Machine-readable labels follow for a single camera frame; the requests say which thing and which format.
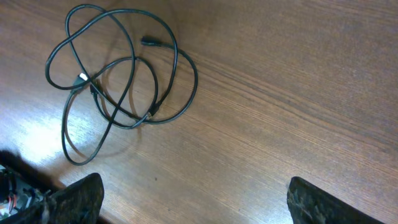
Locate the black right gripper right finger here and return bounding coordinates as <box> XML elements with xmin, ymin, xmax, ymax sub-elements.
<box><xmin>287</xmin><ymin>176</ymin><xmax>382</xmax><ymax>224</ymax></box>

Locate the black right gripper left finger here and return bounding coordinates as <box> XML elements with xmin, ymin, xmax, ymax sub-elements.
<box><xmin>1</xmin><ymin>173</ymin><xmax>104</xmax><ymax>224</ymax></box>

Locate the black thick USB cable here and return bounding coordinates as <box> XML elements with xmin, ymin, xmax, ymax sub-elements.
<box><xmin>60</xmin><ymin>8</ymin><xmax>199</xmax><ymax>166</ymax></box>

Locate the black thin USB cable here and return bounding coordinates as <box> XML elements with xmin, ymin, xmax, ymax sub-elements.
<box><xmin>44</xmin><ymin>3</ymin><xmax>159</xmax><ymax>130</ymax></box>

